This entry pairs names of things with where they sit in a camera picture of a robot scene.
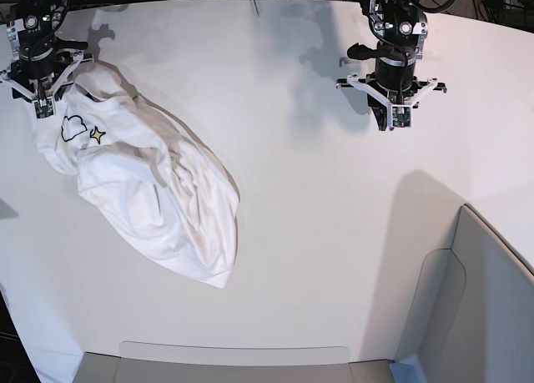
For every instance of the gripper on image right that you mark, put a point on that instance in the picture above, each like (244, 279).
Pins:
(394, 82)

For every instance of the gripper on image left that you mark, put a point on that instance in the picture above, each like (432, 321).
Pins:
(48, 75)

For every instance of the white printed t-shirt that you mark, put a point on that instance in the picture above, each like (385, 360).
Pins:
(164, 193)

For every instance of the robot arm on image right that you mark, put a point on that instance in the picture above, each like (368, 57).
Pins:
(400, 27)

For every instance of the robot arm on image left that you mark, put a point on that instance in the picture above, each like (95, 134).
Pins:
(33, 26)

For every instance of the grey side panel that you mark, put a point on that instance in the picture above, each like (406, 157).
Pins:
(471, 318)

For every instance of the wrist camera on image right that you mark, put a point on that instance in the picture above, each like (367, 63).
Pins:
(399, 116)

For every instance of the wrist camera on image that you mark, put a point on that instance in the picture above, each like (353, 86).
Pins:
(44, 108)
(399, 116)

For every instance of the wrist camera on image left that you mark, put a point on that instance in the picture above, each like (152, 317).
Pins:
(44, 108)

